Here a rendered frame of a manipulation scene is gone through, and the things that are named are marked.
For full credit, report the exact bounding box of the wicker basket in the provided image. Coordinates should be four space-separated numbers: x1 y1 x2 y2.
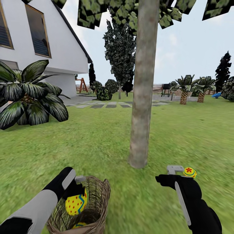
46 175 111 234

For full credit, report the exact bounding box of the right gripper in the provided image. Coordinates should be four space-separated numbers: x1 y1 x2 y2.
155 174 177 188

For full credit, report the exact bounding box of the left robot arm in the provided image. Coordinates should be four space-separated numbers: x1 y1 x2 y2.
0 167 86 234

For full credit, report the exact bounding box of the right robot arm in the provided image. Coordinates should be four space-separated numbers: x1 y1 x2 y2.
155 165 222 234

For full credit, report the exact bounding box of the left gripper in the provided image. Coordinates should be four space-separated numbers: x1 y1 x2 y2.
62 184 85 199

